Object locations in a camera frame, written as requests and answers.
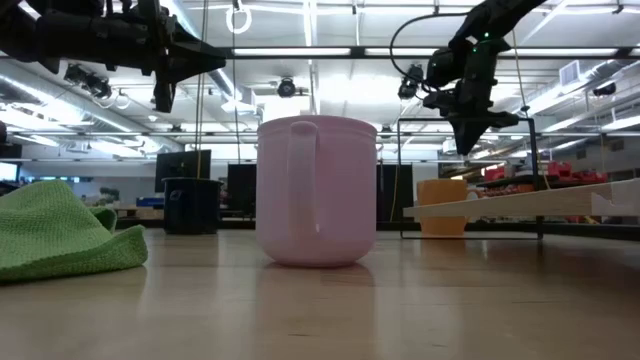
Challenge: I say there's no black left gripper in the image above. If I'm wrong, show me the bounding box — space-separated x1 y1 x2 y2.
137 0 227 114

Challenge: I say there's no black ceiling spotlight cluster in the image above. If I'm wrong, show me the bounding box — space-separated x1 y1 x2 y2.
63 63 114 99

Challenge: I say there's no black enamel mug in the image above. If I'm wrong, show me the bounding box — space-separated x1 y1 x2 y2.
161 177 225 236

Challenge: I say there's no green microfibre cloth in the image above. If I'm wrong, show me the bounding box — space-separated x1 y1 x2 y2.
0 179 149 284

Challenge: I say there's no orange ceramic mug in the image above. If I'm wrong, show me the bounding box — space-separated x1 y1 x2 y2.
416 178 484 237

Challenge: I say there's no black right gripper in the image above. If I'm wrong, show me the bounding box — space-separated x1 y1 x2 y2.
423 39 520 155

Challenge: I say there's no black ceiling-mounted camera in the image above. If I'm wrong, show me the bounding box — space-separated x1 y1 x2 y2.
398 63 426 100

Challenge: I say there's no red equipment pile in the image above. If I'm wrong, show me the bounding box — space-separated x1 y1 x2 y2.
482 160 609 196

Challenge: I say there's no wooden shelf board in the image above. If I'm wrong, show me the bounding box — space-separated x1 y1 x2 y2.
397 118 640 240

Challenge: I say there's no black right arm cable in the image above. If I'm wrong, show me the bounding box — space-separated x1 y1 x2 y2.
389 12 471 89

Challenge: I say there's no wide black panel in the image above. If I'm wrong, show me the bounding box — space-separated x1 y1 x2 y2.
227 163 257 217

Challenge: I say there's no thin hanging cable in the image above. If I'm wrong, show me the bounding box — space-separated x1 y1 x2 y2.
194 0 209 179

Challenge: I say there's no pink plastic mug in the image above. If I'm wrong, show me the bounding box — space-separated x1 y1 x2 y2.
255 114 379 268

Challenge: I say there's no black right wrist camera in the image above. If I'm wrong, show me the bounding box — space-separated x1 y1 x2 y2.
427 47 471 89

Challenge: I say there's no white ceiling vent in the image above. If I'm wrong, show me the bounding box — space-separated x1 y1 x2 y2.
559 59 581 87

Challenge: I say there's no black overhead beam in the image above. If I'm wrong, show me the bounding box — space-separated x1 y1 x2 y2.
0 46 640 60

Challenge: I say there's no black computer monitor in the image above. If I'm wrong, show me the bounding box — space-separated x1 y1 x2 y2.
154 149 212 194

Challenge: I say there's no white hanging ring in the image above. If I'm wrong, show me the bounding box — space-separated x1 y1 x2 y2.
225 4 253 35

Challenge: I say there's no black panel with yellow cable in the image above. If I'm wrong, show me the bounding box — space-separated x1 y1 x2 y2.
377 163 414 224

